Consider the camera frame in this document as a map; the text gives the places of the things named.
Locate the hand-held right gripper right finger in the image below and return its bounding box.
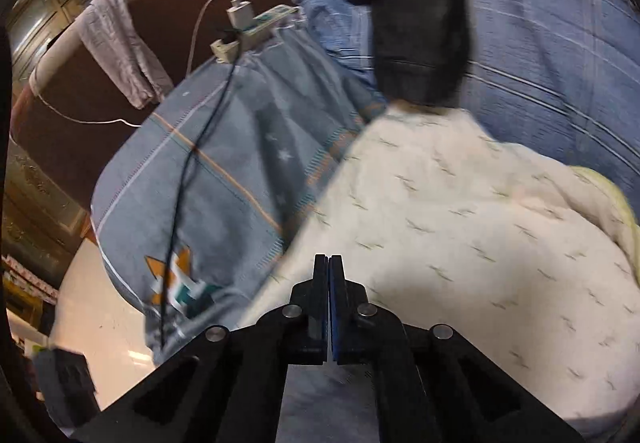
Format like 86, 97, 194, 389
329, 255, 587, 443

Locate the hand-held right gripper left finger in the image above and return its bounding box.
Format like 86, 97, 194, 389
70, 254, 329, 443

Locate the cream leaf print blanket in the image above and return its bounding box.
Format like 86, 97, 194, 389
240, 106, 640, 439

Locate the grey-blue star print bedsheet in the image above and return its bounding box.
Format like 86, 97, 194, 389
90, 18, 386, 366

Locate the white power strip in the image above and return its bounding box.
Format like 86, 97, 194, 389
210, 4, 301, 64

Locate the carved wooden furniture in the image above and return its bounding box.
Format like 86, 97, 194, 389
0, 143, 91, 274

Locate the black fur collar jacket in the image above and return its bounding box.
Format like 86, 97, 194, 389
287, 0, 473, 106

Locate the white charger block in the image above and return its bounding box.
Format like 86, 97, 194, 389
226, 0, 257, 31

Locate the pale pink towel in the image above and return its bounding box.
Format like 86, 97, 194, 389
82, 0, 173, 110

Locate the blue plaid pillow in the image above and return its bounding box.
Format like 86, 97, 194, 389
285, 0, 640, 204

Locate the black cable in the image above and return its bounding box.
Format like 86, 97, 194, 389
157, 26, 241, 354

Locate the white charging cable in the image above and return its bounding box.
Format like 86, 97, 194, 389
35, 0, 238, 128

